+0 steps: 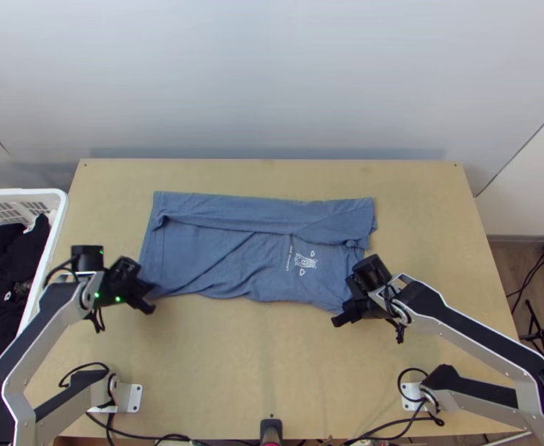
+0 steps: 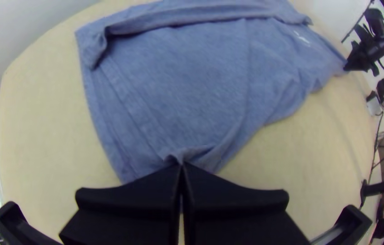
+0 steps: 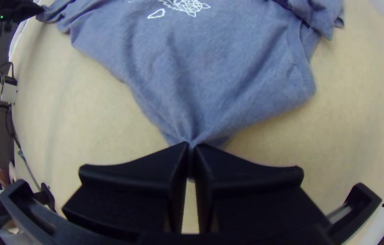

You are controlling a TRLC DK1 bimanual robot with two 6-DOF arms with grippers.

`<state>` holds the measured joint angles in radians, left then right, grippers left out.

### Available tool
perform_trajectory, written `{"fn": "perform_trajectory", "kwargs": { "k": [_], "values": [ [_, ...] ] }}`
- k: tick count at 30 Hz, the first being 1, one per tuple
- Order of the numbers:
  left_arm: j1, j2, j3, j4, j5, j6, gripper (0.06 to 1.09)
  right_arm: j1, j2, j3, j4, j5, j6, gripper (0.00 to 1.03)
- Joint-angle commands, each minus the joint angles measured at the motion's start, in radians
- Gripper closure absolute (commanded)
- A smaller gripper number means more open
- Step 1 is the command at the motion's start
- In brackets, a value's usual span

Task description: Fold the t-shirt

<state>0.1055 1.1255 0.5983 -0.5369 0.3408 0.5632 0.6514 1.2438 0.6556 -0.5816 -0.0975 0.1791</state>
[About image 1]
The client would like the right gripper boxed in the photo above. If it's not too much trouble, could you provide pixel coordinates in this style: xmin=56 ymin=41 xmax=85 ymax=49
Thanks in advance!
xmin=331 ymin=274 xmax=386 ymax=328

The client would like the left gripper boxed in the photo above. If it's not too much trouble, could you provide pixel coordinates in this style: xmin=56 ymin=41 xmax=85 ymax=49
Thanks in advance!
xmin=109 ymin=257 xmax=158 ymax=315

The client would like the blue t-shirt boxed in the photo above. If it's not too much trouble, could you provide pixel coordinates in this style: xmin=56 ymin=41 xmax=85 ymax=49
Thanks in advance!
xmin=137 ymin=190 xmax=379 ymax=316

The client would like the white laundry basket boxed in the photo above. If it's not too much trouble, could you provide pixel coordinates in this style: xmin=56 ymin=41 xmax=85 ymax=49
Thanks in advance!
xmin=0 ymin=187 xmax=70 ymax=387

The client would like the heap of clothes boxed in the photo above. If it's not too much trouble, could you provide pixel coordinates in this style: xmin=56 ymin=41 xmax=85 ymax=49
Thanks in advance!
xmin=0 ymin=213 xmax=53 ymax=378

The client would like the black tripod stand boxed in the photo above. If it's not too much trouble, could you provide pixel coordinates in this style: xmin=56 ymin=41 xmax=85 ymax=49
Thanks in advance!
xmin=519 ymin=298 xmax=544 ymax=364

